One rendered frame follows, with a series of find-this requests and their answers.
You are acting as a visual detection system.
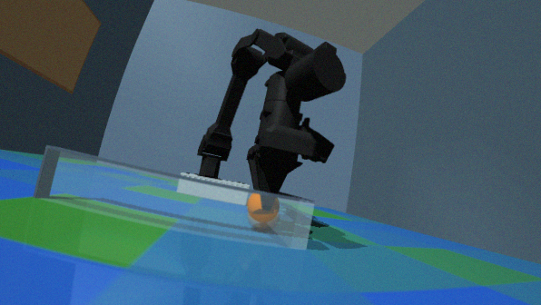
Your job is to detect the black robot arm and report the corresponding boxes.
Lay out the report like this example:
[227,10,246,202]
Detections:
[197,28,347,180]

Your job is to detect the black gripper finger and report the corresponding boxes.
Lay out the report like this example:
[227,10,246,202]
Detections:
[248,160,259,191]
[255,153,303,194]

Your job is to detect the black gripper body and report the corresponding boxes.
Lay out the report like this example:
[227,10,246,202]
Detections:
[246,100,316,162]

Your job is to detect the low clear corner walls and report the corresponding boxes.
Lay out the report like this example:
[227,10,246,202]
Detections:
[36,149,314,251]

